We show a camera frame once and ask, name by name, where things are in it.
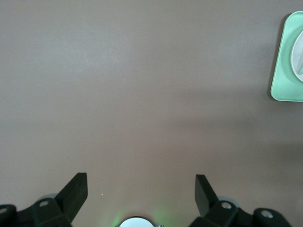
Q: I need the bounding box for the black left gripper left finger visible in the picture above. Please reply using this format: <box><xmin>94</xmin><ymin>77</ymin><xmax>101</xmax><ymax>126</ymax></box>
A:
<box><xmin>0</xmin><ymin>172</ymin><xmax>88</xmax><ymax>227</ymax></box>

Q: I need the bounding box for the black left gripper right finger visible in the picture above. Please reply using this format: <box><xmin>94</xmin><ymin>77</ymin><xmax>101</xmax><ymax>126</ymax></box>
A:
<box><xmin>189</xmin><ymin>174</ymin><xmax>292</xmax><ymax>227</ymax></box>

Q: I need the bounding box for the beige round plate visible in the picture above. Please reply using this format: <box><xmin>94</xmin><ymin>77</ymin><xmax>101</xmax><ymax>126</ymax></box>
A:
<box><xmin>290</xmin><ymin>29</ymin><xmax>303</xmax><ymax>83</ymax></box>

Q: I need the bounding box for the light green rectangular tray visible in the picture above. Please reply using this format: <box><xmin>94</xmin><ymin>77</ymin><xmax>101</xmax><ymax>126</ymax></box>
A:
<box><xmin>269</xmin><ymin>11</ymin><xmax>303</xmax><ymax>102</ymax></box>

